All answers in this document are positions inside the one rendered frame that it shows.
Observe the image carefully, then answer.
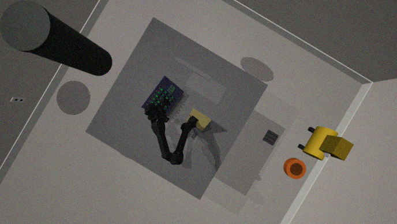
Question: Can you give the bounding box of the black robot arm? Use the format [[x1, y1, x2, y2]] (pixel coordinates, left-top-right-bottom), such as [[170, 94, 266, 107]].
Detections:
[[144, 103, 198, 165]]

